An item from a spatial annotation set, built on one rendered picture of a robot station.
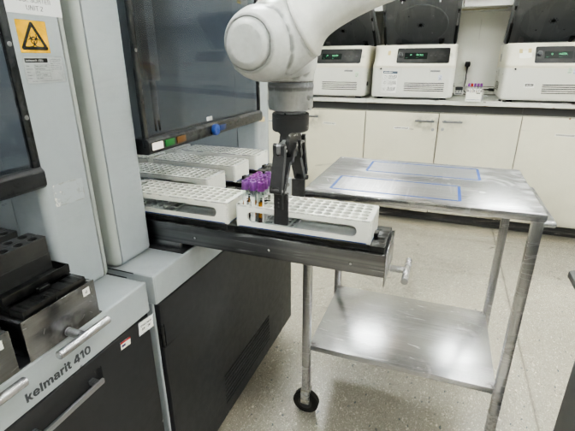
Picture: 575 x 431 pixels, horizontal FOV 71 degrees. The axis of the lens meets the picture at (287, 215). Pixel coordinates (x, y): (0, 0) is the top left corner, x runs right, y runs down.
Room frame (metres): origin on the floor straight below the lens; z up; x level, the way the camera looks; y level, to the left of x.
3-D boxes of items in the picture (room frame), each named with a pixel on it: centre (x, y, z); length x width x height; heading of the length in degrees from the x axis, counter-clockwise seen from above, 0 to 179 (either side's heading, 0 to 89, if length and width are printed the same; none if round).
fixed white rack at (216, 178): (1.13, 0.33, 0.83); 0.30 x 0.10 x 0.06; 69
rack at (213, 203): (0.94, 0.25, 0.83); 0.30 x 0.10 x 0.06; 69
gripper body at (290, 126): (0.84, -0.01, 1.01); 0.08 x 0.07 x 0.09; 159
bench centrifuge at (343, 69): (3.46, -0.43, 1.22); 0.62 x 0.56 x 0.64; 157
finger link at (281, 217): (0.79, 0.01, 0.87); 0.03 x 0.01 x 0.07; 69
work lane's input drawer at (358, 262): (0.88, 0.09, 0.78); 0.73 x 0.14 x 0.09; 69
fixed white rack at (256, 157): (1.42, 0.22, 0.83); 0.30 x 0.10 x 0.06; 69
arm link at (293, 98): (0.84, -0.01, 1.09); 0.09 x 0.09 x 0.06
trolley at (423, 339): (1.20, -0.41, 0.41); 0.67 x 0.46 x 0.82; 69
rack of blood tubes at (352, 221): (0.83, -0.04, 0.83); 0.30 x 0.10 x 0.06; 69
